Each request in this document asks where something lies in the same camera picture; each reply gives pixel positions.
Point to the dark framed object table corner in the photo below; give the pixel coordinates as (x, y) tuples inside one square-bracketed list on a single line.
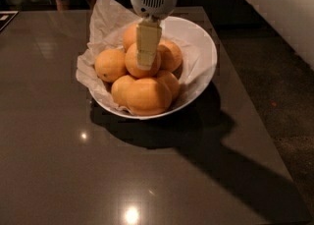
[(6, 17)]

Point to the front left lower orange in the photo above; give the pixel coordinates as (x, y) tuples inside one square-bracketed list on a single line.
[(119, 88)]

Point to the centre top orange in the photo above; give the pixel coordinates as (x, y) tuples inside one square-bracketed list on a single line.
[(131, 64)]

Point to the white crumpled paper liner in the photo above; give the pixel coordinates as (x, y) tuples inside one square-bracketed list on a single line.
[(108, 22)]

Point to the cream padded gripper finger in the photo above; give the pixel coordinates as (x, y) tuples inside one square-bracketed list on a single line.
[(148, 34)]

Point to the front large orange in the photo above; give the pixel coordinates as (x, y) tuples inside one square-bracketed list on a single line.
[(148, 96)]

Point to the white ceramic bowl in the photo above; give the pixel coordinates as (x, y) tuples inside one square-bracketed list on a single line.
[(199, 64)]

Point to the top back orange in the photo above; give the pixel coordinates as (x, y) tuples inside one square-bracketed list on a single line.
[(129, 36)]

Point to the right lower orange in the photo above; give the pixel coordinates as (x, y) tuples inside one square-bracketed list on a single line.
[(171, 82)]

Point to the right back orange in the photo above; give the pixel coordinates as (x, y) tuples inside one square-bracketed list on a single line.
[(171, 55)]

